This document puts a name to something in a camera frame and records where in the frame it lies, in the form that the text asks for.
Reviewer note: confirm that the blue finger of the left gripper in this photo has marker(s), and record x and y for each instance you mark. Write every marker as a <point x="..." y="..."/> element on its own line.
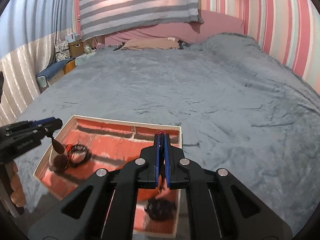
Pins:
<point x="42" y="122"/>
<point x="49" y="129"/>

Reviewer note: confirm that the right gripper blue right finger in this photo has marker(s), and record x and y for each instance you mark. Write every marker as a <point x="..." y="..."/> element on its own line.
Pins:
<point x="219" y="205"/>

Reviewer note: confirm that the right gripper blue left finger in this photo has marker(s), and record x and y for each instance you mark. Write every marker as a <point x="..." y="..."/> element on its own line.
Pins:
<point x="104" y="205"/>

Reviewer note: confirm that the black scrunchie with charm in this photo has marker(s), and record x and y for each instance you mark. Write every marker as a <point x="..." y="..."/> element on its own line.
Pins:
<point x="160" y="209"/>

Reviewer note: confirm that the orange fabric scrunchie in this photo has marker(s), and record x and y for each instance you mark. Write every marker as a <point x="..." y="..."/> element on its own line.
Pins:
<point x="159" y="192"/>

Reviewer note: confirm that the person's left hand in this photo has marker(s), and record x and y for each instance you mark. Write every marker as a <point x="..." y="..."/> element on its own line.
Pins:
<point x="17" y="196"/>

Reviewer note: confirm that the beige tray with brick lining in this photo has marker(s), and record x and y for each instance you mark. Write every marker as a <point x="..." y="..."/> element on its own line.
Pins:
<point x="112" y="143"/>

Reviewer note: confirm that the blue cushioned stool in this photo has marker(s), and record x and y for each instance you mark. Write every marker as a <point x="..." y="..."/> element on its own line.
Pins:
<point x="44" y="76"/>

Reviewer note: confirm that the patterned storage bag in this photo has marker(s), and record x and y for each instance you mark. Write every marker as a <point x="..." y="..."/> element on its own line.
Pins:
<point x="62" y="51"/>

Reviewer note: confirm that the brown bedside storage box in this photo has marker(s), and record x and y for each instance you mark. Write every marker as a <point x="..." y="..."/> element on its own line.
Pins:
<point x="76" y="48"/>

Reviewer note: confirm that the blue and cream curtain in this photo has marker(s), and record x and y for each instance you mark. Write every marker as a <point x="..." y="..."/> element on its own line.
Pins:
<point x="29" y="31"/>

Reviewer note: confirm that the grey striped hanging cloth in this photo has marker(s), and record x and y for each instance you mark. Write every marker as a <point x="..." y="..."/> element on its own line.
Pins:
<point x="104" y="17"/>

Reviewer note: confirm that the tan pillow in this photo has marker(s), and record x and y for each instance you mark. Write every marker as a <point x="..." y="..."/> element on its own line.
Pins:
<point x="151" y="43"/>

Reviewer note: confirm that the pink headboard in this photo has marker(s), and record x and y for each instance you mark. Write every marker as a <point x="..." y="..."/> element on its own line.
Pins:
<point x="193" y="32"/>

